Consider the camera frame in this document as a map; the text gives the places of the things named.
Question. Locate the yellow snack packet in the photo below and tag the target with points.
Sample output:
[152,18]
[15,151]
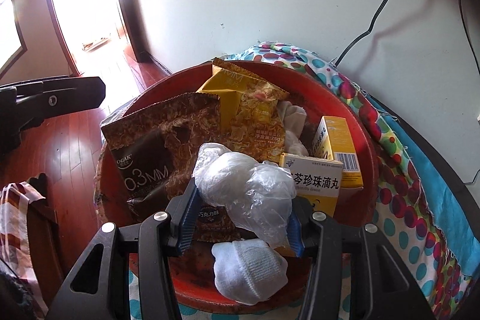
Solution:
[255,117]

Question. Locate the round red tray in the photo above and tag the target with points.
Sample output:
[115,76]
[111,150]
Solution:
[168,89]

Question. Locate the wooden door frame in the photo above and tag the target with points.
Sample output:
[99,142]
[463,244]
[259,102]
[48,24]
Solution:
[127,5]

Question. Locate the polka dot printed cloth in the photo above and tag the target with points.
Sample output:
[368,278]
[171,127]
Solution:
[397,207]

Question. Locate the white sock beige toe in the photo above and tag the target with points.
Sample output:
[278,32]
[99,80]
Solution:
[247,271]

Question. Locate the yellow and white box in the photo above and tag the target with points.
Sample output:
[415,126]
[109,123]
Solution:
[315,188]

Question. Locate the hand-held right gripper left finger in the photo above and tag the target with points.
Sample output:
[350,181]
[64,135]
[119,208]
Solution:
[187,226]

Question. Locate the clear plastic bag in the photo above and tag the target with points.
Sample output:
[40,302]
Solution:
[243,188]

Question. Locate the plain blue cloth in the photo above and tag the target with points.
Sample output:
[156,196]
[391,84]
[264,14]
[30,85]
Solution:
[446,200]

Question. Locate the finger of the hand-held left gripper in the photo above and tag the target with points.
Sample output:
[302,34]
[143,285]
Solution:
[67,95]

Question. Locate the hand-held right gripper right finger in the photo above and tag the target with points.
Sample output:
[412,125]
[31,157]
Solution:
[296,235]

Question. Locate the large white sock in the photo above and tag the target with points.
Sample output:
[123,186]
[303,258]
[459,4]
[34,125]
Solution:
[292,113]

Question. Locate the brown snack packet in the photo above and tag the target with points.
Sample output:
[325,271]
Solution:
[157,151]

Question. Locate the plaid cloth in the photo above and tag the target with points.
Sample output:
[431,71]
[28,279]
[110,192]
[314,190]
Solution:
[15,215]

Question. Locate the wooden chair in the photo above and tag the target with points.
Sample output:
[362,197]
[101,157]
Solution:
[45,230]

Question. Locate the yellow medicine box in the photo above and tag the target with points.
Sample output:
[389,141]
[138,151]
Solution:
[337,140]

